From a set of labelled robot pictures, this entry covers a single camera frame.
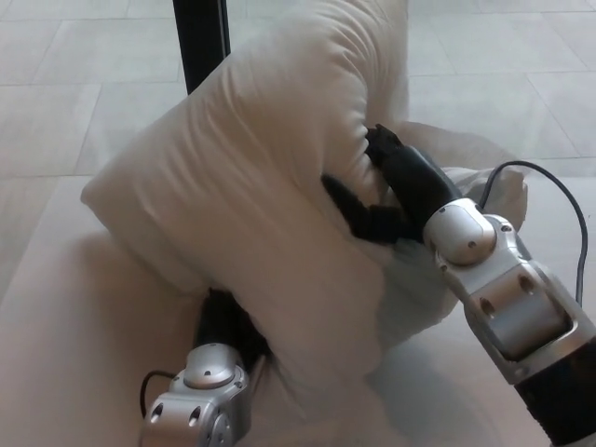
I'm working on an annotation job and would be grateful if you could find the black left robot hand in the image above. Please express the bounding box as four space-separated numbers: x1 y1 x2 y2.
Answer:
194 288 273 378

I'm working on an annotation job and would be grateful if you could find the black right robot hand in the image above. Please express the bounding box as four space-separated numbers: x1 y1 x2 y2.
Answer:
320 123 462 245

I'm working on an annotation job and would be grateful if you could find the white square pillow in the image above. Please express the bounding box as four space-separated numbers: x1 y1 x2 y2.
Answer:
79 0 530 447

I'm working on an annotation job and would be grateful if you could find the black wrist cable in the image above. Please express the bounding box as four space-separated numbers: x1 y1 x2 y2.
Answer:
479 160 589 307
140 370 174 416

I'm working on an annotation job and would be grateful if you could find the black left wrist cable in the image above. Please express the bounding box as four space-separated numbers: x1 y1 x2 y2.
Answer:
140 370 174 416

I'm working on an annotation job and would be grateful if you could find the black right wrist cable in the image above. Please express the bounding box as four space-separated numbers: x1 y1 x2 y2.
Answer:
479 160 589 307

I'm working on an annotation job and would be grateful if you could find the black metal post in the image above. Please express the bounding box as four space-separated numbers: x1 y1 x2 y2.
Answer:
171 0 232 94

